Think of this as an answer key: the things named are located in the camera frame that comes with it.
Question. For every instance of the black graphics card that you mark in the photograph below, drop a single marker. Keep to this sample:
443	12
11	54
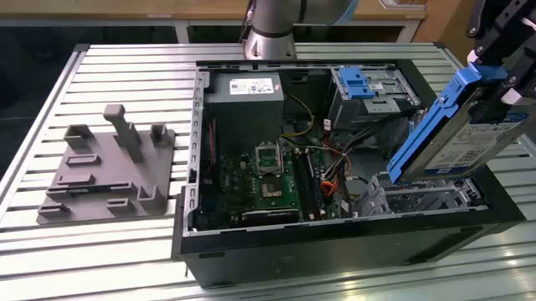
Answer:
270	216

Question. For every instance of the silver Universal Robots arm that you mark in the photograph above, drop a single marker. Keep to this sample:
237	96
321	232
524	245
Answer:
272	28

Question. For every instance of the black open PC case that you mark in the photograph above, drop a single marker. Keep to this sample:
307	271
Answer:
335	247

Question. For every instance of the CPU socket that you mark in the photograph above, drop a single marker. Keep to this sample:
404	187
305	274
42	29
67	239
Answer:
275	188

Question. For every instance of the metal optical drive cage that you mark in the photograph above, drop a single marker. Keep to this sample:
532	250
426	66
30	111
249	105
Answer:
356	113

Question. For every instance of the RAM stick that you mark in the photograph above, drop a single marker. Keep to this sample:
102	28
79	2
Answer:
316	185

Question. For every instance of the green motherboard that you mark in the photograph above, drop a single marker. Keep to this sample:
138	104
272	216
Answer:
234	188

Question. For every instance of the wooden workbench white frame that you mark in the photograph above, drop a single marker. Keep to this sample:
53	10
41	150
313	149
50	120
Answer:
126	12

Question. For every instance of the gray power supply unit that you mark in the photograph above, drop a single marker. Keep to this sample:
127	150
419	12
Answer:
245	119

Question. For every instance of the hard disk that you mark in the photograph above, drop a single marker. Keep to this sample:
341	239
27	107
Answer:
460	147

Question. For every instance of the gray plastic parts rack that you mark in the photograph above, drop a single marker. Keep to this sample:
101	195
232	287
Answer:
109	175

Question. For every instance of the black table corner cap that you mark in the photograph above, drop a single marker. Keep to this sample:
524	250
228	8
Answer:
81	47

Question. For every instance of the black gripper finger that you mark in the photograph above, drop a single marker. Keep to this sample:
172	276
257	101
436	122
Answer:
503	34
519	69

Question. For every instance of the black RAM slot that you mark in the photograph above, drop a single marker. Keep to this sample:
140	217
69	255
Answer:
301	182

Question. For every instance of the blue plastic drive latch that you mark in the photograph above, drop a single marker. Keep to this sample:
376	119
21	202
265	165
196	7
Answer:
356	83

